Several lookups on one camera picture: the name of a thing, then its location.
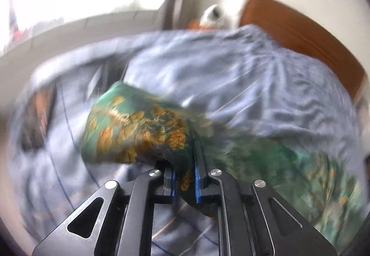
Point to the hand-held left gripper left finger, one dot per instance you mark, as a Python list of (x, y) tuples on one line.
[(173, 183)]

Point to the wooden nightstand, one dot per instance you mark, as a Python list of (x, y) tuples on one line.
[(193, 24)]

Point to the wooden headboard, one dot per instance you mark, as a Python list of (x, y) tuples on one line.
[(289, 27)]

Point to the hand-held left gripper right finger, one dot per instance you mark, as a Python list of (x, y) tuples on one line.
[(197, 183)]

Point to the green patterned jacket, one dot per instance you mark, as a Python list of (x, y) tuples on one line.
[(130, 120)]

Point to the white desk fan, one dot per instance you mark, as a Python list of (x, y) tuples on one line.
[(213, 14)]

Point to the white window bench cabinet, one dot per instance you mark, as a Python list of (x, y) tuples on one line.
[(72, 30)]

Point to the blue checked bed sheet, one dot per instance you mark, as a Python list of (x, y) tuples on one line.
[(231, 76)]

